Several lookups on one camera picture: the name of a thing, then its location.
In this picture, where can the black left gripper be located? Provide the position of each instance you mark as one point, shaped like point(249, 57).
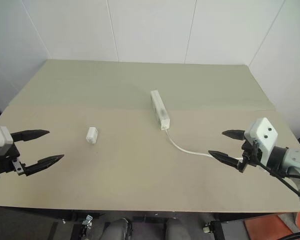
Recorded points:
point(7, 163)

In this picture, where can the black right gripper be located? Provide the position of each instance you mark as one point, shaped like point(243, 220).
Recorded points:
point(251, 152)

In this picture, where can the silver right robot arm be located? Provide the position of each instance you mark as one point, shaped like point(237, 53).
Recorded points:
point(297, 158)

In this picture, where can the white plug adapter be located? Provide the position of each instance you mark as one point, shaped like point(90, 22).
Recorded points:
point(91, 135)

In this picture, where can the white power strip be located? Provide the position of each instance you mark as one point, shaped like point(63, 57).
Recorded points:
point(160, 110)

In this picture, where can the table caster wheel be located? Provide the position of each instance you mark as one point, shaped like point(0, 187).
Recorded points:
point(206, 229)

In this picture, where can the metal clamp under table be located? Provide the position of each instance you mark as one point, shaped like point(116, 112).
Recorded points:
point(87, 220)

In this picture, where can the orange floor mat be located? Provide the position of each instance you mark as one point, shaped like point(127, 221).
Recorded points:
point(277, 226)

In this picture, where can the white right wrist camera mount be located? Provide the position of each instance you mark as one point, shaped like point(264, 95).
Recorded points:
point(263, 133)

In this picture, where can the black table frame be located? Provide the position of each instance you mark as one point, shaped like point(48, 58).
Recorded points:
point(145, 217)

